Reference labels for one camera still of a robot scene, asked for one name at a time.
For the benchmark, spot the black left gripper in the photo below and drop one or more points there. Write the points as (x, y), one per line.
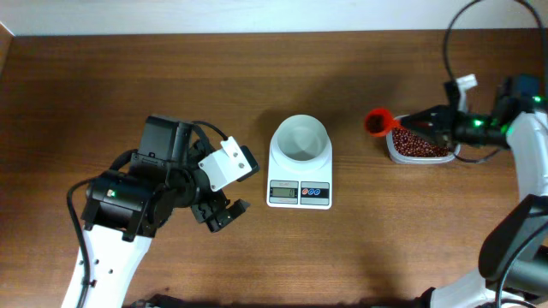
(205, 211)

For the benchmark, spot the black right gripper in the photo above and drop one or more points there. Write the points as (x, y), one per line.
(448, 128)

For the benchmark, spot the orange measuring scoop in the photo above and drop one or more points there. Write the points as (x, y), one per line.
(379, 122)

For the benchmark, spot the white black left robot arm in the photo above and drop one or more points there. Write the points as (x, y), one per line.
(117, 214)

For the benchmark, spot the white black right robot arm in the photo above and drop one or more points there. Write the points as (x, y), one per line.
(512, 267)

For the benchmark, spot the white digital kitchen scale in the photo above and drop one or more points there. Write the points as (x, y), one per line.
(299, 185)

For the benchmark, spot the red adzuki beans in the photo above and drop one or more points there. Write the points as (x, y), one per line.
(409, 144)

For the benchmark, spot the clear plastic food container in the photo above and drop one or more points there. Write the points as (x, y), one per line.
(397, 157)

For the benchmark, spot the white plastic bowl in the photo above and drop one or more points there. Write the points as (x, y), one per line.
(301, 138)

